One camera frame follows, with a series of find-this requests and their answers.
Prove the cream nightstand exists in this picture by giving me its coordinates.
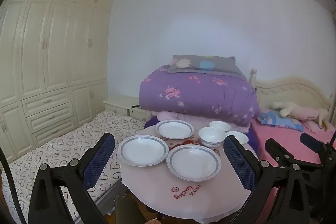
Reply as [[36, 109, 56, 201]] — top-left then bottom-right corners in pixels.
[[103, 95, 147, 121]]

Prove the purple floral quilt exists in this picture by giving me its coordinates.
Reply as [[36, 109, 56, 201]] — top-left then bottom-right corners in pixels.
[[139, 65, 261, 127]]

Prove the cream panelled wardrobe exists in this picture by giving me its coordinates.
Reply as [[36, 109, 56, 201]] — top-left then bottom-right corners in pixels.
[[0, 0, 116, 164]]

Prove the person's olive trouser leg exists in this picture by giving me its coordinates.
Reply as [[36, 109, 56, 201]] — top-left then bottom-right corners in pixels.
[[115, 190, 147, 224]]

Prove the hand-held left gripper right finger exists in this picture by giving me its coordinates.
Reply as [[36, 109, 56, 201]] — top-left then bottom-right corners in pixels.
[[223, 135, 311, 224]]

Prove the pink bedsheet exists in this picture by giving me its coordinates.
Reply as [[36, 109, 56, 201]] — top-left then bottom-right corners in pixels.
[[251, 118, 336, 224]]

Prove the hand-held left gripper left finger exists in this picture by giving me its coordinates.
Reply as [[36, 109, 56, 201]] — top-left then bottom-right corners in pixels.
[[28, 133, 116, 224]]

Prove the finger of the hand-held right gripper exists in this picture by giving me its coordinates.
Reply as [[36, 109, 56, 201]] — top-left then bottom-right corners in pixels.
[[300, 133, 336, 159], [265, 138, 323, 170]]

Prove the blue printed pillow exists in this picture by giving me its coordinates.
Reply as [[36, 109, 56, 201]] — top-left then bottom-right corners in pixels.
[[257, 109, 305, 132]]

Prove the white plate with grey rim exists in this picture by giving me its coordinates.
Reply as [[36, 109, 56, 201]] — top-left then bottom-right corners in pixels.
[[155, 120, 195, 140], [118, 135, 169, 167], [166, 145, 222, 182]]

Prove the grey floral pillow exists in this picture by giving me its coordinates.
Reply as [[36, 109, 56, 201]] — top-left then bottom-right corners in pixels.
[[168, 55, 243, 75]]

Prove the round pink printed table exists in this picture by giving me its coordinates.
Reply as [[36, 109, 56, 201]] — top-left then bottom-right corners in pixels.
[[119, 119, 259, 224]]

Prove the white bowl with grey band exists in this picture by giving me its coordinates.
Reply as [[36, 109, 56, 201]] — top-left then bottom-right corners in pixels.
[[226, 131, 249, 145], [209, 121, 231, 132], [198, 126, 226, 149]]

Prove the white heart-print bedsheet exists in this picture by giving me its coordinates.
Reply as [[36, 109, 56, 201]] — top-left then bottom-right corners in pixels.
[[0, 110, 147, 224]]

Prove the cream and pink plush toy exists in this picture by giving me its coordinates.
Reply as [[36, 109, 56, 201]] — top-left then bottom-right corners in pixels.
[[272, 101, 329, 127]]

